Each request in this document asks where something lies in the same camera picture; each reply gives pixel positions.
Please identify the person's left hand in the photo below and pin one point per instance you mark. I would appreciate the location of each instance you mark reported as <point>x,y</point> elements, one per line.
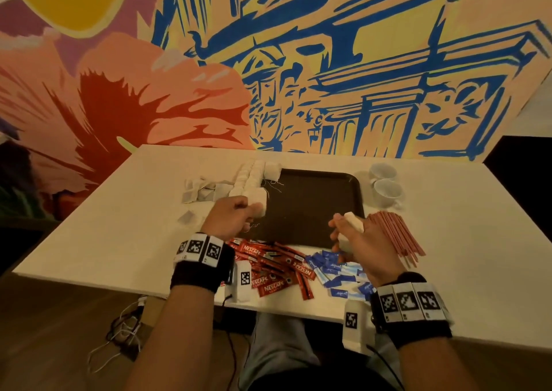
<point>226,218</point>

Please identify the person's right hand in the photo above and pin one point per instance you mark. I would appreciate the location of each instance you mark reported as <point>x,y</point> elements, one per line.
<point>371,253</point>

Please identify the bundle of red stir sticks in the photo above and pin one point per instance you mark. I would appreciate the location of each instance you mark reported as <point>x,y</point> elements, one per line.
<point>398,235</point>

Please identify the white tea bag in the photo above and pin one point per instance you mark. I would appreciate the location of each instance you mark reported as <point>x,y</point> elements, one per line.
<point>352,224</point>
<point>256,202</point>

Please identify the pile of white tea bags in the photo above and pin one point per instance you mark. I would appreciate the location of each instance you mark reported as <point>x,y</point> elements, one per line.
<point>203,192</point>

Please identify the pile of blue sugar sachets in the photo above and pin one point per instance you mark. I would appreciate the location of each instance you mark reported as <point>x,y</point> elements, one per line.
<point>332,270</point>

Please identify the row of tea bags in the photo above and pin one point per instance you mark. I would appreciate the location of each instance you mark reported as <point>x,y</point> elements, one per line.
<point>250,175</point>

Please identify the pile of red Nescafe sachets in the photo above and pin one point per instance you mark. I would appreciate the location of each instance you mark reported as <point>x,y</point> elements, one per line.
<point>276,270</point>

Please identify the dark brown tray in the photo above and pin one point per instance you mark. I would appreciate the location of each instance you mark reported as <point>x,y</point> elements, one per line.
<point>315,205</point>

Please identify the person's right forearm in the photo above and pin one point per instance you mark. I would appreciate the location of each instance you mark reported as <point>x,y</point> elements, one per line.
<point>436,367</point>

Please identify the person's left forearm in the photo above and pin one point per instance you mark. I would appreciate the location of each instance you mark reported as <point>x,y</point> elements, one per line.
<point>177,343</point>

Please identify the black left wristband with markers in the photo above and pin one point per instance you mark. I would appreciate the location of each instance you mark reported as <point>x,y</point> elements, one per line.
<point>203,264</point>

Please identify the black wristband with markers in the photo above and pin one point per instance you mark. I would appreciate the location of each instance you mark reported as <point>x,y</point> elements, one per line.
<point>203,264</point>
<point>410,310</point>

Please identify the small white cup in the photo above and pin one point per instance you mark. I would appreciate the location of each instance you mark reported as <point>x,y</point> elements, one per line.
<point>388,191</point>
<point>384,171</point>

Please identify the black right wristband with markers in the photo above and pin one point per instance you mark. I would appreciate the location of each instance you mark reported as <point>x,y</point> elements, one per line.
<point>410,310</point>

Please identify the black clothing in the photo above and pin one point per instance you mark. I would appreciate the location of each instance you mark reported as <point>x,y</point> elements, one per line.
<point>319,379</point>

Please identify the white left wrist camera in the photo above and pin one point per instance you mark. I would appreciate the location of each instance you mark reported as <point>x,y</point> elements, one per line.
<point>243,281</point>

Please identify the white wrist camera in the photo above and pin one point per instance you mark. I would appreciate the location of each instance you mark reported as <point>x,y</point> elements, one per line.
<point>243,281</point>
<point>356,326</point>

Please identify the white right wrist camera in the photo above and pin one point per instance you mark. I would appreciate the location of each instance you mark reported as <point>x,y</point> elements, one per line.
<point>356,326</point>

